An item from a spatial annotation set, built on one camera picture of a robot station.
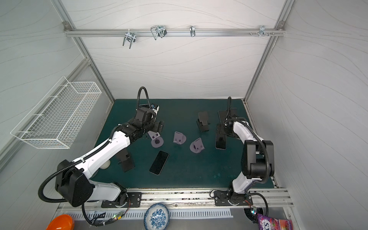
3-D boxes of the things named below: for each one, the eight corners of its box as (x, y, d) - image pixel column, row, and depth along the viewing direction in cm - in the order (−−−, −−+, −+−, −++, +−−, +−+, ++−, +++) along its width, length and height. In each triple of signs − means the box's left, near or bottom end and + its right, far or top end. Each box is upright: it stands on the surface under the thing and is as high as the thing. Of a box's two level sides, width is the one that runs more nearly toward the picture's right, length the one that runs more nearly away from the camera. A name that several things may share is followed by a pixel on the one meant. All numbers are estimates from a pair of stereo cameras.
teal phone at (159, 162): (149, 171, 85) (148, 170, 83) (160, 151, 94) (159, 149, 92) (159, 175, 84) (158, 174, 82) (169, 154, 92) (169, 153, 90)
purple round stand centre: (173, 142, 97) (172, 136, 91) (176, 137, 100) (175, 131, 93) (183, 146, 96) (183, 140, 89) (185, 140, 98) (185, 134, 92)
